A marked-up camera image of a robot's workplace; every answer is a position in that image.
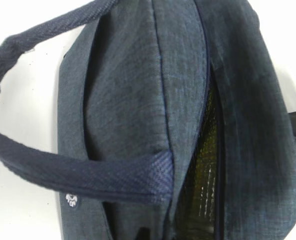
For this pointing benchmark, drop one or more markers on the dark blue insulated lunch bag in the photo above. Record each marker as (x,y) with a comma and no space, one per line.
(171,124)

